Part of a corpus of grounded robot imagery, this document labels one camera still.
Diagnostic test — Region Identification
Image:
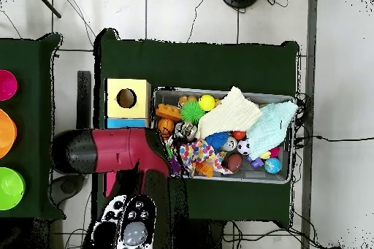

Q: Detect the wooden box with three holes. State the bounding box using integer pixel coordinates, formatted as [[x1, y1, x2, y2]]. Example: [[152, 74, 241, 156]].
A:
[[103, 77, 152, 198]]

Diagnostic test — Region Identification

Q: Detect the silver mesh bin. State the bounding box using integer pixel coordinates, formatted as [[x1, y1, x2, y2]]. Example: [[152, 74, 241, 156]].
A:
[[148, 86, 297, 185]]

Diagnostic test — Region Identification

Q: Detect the large green spiky ball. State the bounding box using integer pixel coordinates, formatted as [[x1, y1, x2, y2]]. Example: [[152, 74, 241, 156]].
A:
[[179, 100, 206, 126]]

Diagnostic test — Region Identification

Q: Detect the orange toy basketball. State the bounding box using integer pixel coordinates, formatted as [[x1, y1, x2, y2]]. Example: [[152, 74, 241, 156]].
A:
[[157, 118, 175, 139]]

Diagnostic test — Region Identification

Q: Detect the long orange toy block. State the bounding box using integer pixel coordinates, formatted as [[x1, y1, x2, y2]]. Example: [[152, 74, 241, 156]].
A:
[[154, 103, 183, 123]]

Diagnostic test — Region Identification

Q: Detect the yellow ball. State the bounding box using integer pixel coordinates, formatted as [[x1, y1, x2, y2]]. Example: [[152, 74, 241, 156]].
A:
[[197, 94, 216, 112]]

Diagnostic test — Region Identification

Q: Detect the colourful dotted cloth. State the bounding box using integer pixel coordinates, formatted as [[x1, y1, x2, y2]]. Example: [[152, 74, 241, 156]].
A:
[[178, 139, 234, 179]]

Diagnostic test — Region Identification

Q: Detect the cream waffle cloth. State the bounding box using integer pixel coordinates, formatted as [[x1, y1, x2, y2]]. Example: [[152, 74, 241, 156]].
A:
[[196, 85, 263, 139]]

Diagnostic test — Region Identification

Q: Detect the dark green table cloth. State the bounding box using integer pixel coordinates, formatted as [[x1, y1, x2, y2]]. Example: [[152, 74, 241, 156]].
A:
[[91, 27, 300, 223]]

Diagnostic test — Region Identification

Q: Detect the brown toy football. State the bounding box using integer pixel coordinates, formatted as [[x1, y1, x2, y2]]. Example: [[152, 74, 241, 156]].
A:
[[226, 153, 244, 173]]

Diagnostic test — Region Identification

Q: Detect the mint waffle cloth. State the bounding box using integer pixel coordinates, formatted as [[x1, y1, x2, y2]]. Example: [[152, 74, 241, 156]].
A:
[[245, 99, 299, 159]]

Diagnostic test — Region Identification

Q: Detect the blue globe ball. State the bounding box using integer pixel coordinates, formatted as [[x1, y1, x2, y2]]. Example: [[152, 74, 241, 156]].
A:
[[264, 157, 282, 174]]

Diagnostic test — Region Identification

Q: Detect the black flat bar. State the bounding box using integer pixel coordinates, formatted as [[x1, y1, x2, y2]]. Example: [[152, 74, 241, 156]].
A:
[[75, 70, 92, 131]]

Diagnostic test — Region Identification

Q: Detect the grey stand foot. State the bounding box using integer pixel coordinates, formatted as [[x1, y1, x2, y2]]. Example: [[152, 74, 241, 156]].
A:
[[47, 173, 86, 207]]

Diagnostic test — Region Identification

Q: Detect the green cloth side table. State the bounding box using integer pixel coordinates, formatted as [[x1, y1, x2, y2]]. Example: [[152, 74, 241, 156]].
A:
[[0, 33, 66, 221]]

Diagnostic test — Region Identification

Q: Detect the orange bowl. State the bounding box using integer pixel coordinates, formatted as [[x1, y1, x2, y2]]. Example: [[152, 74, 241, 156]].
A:
[[0, 108, 18, 160]]

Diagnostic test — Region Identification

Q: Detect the pink bowl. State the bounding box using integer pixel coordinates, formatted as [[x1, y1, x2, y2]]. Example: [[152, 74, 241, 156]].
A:
[[0, 69, 19, 101]]

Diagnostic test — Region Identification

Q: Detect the black rod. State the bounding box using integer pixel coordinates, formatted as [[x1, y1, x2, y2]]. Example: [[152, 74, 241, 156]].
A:
[[29, 0, 63, 19]]

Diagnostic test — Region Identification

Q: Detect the green bowl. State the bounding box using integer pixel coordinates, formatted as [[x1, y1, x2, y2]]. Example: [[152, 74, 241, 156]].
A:
[[0, 166, 26, 211]]

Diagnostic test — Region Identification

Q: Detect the black power cable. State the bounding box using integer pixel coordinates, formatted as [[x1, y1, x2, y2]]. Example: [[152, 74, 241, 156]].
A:
[[293, 134, 374, 145]]

